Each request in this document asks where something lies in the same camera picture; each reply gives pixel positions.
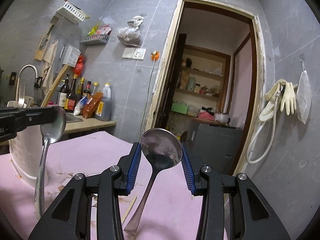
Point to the clear hanging bag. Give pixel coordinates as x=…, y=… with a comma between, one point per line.
x=304, y=94

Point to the white wall socket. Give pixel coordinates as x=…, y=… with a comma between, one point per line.
x=134, y=53

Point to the white wall basket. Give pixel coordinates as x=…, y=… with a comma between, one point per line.
x=72, y=13

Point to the silver fork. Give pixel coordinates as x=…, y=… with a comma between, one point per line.
x=21, y=95

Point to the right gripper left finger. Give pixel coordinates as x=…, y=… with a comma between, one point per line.
x=69, y=215

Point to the stainless steel sink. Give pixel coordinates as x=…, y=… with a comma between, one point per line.
x=70, y=118

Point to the red plastic bag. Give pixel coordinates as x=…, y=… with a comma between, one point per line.
x=79, y=66

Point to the grey wall shelf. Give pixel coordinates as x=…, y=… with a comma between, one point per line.
x=94, y=40

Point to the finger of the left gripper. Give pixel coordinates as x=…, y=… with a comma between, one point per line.
x=25, y=117

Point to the white utensil holder basket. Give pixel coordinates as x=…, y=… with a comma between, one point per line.
x=25, y=151

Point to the white wall box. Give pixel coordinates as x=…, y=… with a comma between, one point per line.
x=71, y=56

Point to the green box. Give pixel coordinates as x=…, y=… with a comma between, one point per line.
x=179, y=108

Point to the beige hanging towel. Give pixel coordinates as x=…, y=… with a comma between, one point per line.
x=48, y=67

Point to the soy sauce bottle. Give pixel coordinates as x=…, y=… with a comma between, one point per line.
x=71, y=96

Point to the dark wine bottle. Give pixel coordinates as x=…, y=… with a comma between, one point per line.
x=64, y=90

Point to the wooden cutting board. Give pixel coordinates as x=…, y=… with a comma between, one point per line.
x=43, y=44

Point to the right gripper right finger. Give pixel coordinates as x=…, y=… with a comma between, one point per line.
x=251, y=216

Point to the grey cabinet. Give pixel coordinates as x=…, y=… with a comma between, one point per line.
x=216, y=145

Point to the orange sauce pouch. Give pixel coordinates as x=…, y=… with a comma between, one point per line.
x=92, y=105

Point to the cream rubber gloves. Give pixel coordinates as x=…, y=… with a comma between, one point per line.
x=281, y=97

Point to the chrome sink faucet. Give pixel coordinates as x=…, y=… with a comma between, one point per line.
x=28, y=74

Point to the brown wooden chopstick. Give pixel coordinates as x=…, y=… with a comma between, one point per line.
x=53, y=87

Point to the pink floral cloth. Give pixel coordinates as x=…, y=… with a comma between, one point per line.
x=171, y=211

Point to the hanging plastic bag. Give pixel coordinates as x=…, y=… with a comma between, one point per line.
x=131, y=35

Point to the large silver spoon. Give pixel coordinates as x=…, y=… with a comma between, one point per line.
x=162, y=150

